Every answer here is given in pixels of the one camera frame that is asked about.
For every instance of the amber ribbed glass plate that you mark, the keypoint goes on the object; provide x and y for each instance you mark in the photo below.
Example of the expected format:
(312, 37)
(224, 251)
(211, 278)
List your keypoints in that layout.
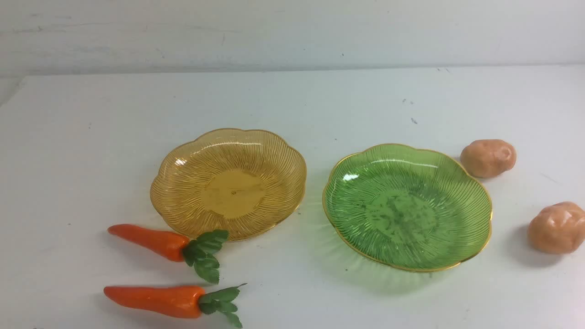
(245, 182)

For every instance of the orange toy carrot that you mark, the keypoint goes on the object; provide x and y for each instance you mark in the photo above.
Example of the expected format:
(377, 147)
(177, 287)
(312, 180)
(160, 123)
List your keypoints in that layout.
(198, 253)
(178, 301)

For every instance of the brown toy potato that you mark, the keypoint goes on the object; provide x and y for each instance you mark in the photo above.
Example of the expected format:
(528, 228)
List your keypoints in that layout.
(488, 158)
(558, 229)

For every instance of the green ribbed glass plate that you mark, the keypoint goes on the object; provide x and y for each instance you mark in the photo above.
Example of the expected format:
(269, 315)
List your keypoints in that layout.
(411, 209)

